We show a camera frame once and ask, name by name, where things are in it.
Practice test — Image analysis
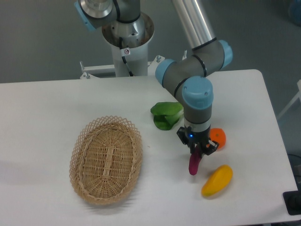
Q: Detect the orange tangerine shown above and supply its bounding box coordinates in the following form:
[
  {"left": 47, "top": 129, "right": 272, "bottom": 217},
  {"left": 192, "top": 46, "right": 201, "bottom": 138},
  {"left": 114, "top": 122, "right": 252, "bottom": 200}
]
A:
[{"left": 210, "top": 128, "right": 227, "bottom": 150}]

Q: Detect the purple sweet potato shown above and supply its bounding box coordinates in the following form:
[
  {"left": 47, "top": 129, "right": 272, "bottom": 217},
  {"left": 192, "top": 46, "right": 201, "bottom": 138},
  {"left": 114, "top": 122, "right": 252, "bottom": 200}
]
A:
[{"left": 189, "top": 146, "right": 202, "bottom": 176}]

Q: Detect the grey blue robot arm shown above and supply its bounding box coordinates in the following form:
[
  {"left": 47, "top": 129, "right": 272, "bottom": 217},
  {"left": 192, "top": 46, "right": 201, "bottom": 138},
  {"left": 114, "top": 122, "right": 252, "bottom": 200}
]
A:
[{"left": 75, "top": 0, "right": 233, "bottom": 155}]

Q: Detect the white furniture at right edge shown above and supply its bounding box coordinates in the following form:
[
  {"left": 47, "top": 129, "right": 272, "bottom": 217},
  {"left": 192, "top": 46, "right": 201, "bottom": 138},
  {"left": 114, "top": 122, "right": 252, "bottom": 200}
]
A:
[{"left": 277, "top": 80, "right": 301, "bottom": 121}]

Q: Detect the yellow mango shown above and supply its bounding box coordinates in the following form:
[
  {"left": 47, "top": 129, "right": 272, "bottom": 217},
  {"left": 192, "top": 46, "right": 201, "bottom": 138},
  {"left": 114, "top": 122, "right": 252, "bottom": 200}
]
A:
[{"left": 201, "top": 165, "right": 233, "bottom": 197}]

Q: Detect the white metal base frame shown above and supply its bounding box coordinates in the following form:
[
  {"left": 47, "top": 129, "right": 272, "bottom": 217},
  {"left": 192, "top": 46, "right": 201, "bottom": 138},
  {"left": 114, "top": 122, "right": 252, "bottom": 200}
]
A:
[{"left": 79, "top": 48, "right": 168, "bottom": 79}]

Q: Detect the woven wicker basket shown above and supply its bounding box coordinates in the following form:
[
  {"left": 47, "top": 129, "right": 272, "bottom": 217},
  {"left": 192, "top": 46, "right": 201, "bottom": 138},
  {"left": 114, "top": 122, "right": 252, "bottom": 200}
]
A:
[{"left": 69, "top": 116, "right": 143, "bottom": 205}]

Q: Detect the black box at table edge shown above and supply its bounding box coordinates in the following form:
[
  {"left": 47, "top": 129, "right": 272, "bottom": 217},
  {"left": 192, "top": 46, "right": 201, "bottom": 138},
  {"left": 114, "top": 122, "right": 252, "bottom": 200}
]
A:
[{"left": 283, "top": 191, "right": 301, "bottom": 216}]

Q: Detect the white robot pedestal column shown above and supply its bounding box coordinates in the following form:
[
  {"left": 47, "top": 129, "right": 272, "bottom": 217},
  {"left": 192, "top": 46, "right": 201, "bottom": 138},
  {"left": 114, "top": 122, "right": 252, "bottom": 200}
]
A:
[{"left": 102, "top": 12, "right": 154, "bottom": 77}]

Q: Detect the green bok choy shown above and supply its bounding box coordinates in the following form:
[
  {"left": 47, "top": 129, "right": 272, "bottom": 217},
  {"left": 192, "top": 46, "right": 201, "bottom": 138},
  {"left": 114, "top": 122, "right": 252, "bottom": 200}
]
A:
[{"left": 150, "top": 102, "right": 183, "bottom": 130}]

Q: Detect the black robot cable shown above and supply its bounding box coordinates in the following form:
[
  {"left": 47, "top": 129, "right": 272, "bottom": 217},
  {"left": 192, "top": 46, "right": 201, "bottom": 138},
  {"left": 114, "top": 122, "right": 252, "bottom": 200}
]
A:
[{"left": 119, "top": 37, "right": 135, "bottom": 77}]

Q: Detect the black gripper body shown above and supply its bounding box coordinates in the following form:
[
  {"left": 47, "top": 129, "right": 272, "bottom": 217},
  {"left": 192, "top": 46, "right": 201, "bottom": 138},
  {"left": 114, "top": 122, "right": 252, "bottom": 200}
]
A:
[{"left": 177, "top": 126, "right": 219, "bottom": 153}]

